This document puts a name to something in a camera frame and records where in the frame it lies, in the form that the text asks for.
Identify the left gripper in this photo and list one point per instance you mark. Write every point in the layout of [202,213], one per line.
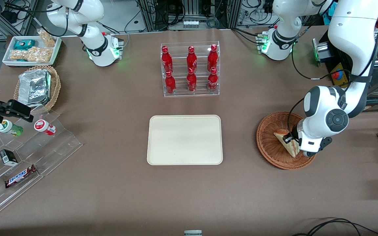
[288,138]

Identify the triangular sandwich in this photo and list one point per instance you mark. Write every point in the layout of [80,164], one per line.
[290,149]

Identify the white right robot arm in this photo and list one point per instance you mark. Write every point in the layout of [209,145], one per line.
[90,19]

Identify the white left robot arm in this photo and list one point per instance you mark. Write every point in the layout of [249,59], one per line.
[353,26]

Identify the brown round wicker basket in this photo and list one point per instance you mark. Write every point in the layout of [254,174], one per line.
[269,144]

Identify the light tan wicker basket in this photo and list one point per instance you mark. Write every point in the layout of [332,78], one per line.
[55,86]

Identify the white rectangular snack tray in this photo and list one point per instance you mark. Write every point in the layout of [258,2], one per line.
[7,59]

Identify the cream plastic tray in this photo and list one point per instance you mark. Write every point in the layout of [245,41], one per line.
[184,140]

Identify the green white-lidded cup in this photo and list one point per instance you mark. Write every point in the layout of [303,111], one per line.
[10,128]

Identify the silver foil packet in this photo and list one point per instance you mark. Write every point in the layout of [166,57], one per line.
[33,87]

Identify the red white-lidded cup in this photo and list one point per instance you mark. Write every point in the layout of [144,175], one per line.
[44,127]

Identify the small black box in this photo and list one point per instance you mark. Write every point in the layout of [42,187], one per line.
[9,157]

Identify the clear acrylic tiered stand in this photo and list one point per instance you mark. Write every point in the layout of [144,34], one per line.
[57,147]

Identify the clear bag of nut snacks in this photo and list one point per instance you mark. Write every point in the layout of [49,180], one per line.
[47,38]
[31,54]

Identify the Snickers chocolate bar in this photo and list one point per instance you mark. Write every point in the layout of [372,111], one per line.
[20,177]

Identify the teal snack packet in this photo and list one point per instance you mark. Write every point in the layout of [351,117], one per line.
[24,44]

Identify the red emergency stop button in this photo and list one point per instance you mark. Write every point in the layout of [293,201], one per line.
[337,75]

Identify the black machine with yellow panel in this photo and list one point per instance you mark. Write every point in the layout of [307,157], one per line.
[323,50]

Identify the red cola bottle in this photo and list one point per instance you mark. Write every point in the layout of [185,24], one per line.
[170,83]
[191,59]
[191,81]
[166,59]
[212,81]
[212,57]

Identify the clear acrylic bottle rack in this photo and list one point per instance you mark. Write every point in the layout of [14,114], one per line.
[202,93]

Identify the small grey device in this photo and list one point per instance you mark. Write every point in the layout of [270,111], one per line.
[193,233]

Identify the white power strip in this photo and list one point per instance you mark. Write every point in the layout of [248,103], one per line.
[190,23]

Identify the aluminium frame post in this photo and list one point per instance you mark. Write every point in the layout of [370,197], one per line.
[235,13]
[147,14]

